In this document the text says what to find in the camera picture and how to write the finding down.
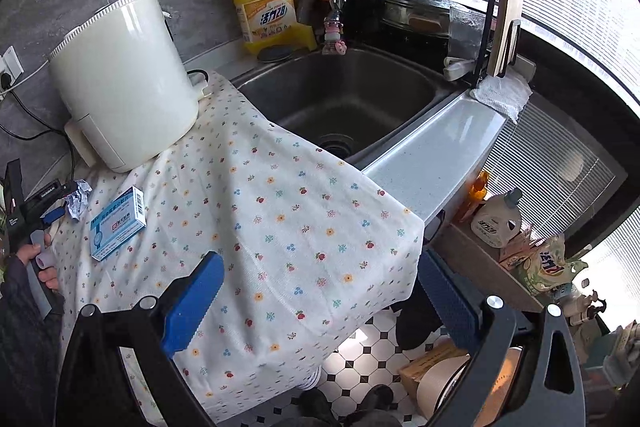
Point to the person's left forearm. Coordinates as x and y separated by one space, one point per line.
25 337

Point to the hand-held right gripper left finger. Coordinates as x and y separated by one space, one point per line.
195 302

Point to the white round trash bin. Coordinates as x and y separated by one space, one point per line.
440 387

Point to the pale teal plastic container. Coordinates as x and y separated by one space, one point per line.
620 349

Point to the blue white medicine box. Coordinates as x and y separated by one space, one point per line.
117 224

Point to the steel steamer pot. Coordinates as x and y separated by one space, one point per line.
415 14

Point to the yellow dish soap bottle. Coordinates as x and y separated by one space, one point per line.
270 12

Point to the brown cardboard box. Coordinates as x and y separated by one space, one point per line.
425 366

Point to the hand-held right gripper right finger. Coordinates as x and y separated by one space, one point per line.
450 302

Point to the stainless steel sink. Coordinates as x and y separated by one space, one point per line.
350 102

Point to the orange pump bottle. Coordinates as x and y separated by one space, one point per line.
477 196

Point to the white laundry detergent bottle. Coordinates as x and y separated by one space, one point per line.
495 224

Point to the green white detergent bag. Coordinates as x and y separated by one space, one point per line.
547 269

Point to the black shoe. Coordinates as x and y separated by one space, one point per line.
372 401
317 405

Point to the grey stone window ledge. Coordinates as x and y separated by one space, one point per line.
475 259

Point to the white floral tablecloth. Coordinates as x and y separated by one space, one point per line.
260 232

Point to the black sink drain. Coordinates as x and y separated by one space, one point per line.
335 146

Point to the round dark sink plug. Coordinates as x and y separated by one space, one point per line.
275 53

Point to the chrome faucet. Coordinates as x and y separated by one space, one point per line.
337 4

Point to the black cutting board holder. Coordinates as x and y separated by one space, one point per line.
487 37

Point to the white cylindrical kitchen appliance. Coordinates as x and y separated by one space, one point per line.
125 77

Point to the pink faucet filter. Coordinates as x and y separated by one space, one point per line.
332 38

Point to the white dish rag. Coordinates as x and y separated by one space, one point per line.
502 94

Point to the foil wrapper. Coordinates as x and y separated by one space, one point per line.
77 204

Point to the white plastic tray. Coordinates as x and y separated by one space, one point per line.
457 68

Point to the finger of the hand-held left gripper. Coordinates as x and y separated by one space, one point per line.
50 192
54 217

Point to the grey sink cabinet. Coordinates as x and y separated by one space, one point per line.
430 157

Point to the person's left hand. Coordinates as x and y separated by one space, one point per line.
50 278

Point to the white wall outlet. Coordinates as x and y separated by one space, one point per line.
7 67

